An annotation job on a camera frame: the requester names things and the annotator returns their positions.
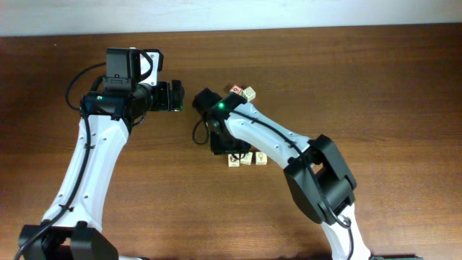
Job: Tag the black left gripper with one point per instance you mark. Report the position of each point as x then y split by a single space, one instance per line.
164 102

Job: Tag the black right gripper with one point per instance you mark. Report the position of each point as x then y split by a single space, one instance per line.
229 145

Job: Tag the wooden block brown ball picture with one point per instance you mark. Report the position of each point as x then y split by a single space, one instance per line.
233 162

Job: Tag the wooden block letter F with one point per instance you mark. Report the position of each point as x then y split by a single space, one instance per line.
246 159

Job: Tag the wooden block lightbulb picture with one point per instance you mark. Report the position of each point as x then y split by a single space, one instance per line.
261 158

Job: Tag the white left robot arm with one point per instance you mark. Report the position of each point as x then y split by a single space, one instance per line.
117 102

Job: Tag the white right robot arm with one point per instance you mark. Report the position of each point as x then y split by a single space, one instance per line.
319 179

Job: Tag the red number nine block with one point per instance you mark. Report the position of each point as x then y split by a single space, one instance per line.
236 89

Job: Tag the green letter wooden block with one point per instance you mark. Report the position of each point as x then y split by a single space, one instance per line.
249 94

